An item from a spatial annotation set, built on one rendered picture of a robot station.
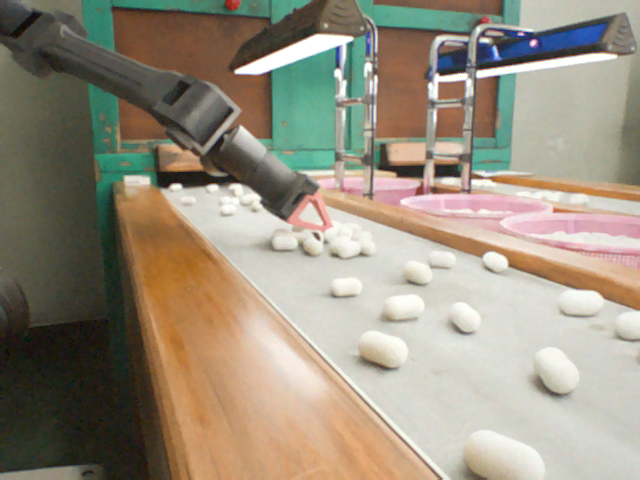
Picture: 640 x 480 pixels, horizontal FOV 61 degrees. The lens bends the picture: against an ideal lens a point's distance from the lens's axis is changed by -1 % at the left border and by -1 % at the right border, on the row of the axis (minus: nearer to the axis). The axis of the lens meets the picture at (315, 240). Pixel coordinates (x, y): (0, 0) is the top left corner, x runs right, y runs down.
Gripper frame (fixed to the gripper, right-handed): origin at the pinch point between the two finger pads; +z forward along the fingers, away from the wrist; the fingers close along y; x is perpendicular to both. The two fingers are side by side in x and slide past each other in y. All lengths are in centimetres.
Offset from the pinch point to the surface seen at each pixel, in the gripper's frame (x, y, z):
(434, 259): -2.7, -20.7, 4.1
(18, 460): 95, 83, 6
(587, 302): -4.5, -40.5, 5.5
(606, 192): -53, 21, 62
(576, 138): -156, 169, 167
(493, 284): -3.2, -28.8, 6.3
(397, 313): 6.2, -35.5, -6.1
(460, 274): -2.7, -24.1, 5.8
